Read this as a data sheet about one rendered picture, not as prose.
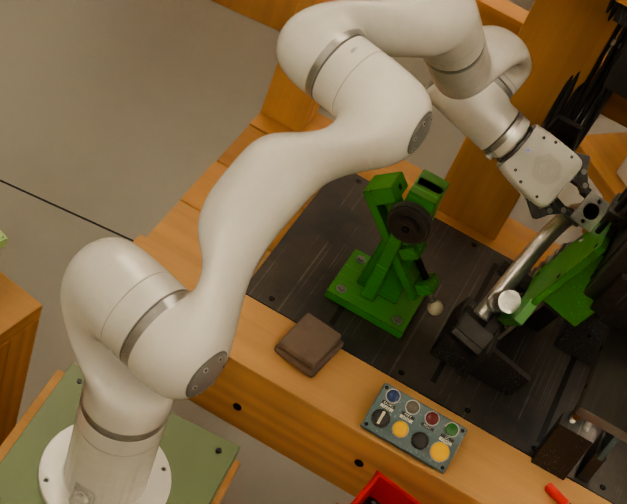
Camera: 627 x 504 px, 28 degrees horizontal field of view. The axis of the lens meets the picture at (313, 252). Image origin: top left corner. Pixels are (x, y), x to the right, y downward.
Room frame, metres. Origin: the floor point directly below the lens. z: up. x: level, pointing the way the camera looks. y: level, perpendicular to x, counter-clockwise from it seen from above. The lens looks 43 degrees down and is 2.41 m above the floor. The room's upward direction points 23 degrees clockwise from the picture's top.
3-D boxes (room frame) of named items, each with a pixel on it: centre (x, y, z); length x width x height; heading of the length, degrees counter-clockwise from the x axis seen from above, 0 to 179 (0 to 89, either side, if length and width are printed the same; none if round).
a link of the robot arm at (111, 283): (1.04, 0.18, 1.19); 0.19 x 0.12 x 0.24; 65
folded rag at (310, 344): (1.41, -0.06, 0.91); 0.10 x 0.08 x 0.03; 163
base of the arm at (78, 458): (1.03, 0.15, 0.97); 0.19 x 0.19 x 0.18
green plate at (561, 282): (1.54, -0.41, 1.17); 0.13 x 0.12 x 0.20; 81
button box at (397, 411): (1.33, -0.26, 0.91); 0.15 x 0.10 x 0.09; 81
